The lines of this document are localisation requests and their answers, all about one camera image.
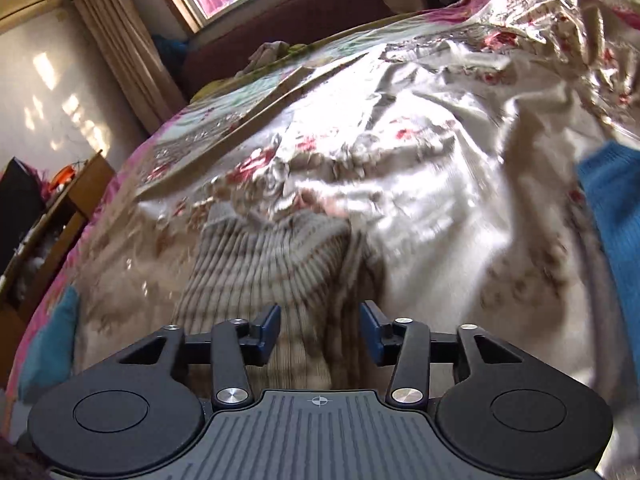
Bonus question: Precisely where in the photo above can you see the white crumpled cloth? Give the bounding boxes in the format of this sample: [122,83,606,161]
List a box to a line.
[236,40,293,77]

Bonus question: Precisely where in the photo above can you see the wooden side cabinet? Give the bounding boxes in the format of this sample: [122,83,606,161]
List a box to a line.
[0,152,117,323]

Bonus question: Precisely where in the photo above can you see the white air conditioner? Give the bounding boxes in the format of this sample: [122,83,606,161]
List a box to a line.
[0,0,63,36]

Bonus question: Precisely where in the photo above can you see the orange item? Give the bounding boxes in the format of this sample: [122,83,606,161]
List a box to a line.
[50,160,88,192]

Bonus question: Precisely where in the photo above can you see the black television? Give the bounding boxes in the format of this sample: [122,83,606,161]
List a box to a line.
[0,157,46,273]

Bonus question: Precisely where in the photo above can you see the beige striped knit sweater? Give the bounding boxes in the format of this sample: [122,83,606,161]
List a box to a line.
[175,210,396,396]

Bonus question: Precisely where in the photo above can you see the pink green floral sheet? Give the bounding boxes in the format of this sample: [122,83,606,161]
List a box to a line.
[10,10,401,391]

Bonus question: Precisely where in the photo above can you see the teal knit garment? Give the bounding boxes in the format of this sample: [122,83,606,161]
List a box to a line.
[17,287,81,402]

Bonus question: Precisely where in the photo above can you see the blue knit garment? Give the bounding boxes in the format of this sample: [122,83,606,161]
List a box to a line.
[575,141,640,356]

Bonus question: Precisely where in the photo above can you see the maroon sofa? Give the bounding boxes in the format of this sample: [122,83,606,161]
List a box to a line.
[180,0,396,103]

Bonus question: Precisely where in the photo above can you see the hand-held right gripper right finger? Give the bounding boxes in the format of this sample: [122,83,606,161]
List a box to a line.
[361,300,525,407]

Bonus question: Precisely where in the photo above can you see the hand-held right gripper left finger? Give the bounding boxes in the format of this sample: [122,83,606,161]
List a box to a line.
[116,303,281,411]

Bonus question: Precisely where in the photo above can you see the beige floral satin bedspread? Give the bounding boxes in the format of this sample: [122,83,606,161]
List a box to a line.
[65,0,640,480]

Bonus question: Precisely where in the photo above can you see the teal cloth by window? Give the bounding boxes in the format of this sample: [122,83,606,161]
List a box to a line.
[150,34,191,63]

